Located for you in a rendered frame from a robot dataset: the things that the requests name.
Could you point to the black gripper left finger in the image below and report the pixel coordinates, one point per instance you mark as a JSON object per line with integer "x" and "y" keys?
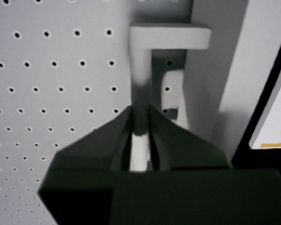
{"x": 102, "y": 147}

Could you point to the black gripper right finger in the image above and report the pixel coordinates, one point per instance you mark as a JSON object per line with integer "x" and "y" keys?
{"x": 180, "y": 149}

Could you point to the grey perforated base plate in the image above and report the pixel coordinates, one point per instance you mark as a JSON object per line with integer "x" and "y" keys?
{"x": 65, "y": 71}

